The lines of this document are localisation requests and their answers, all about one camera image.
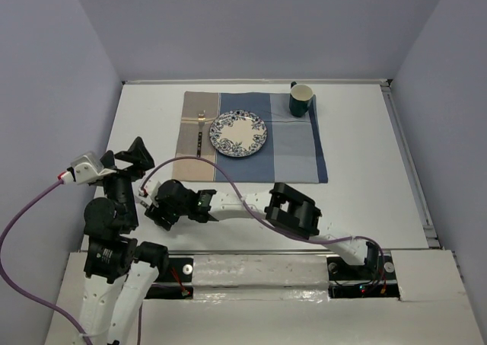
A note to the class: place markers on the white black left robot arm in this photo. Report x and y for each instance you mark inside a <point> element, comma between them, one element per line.
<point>110,255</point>

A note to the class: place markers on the blue patchwork cloth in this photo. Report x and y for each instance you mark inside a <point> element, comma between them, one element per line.
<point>292,153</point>

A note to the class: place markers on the green mug white inside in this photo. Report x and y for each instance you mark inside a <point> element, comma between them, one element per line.
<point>300,98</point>

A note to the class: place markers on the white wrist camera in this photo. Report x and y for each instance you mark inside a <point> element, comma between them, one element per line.
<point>85,169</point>
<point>150,191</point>

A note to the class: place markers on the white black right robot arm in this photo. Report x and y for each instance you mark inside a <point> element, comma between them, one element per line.
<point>284,209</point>

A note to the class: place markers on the blue floral plate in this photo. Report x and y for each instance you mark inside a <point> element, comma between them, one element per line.
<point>238,133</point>

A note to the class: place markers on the black-handled fork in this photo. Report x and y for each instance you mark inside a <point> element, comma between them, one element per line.
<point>201,123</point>

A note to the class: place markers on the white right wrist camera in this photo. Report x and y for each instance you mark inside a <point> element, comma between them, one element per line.
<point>150,191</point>

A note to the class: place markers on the black-handled steak knife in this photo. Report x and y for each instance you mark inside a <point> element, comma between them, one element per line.
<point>140,201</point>

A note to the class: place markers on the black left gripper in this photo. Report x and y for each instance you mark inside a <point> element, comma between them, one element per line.
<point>141,157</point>

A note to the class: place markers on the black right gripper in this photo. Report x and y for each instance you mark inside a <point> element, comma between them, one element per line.
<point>156,213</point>

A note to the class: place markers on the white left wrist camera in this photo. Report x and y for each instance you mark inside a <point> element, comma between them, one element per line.
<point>85,169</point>

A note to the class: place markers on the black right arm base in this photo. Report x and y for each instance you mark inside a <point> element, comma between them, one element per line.
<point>374,280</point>

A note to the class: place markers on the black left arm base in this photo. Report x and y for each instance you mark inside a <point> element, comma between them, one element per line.
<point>176,283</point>

